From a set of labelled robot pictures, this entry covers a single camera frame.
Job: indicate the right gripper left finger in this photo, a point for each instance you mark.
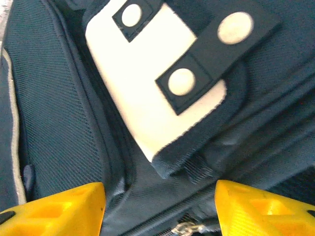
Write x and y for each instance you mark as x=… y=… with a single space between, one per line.
x=54 y=216

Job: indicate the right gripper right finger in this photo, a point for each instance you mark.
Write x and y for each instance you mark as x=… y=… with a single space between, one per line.
x=258 y=216

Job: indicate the navy blue backpack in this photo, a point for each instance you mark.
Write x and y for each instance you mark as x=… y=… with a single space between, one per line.
x=61 y=98

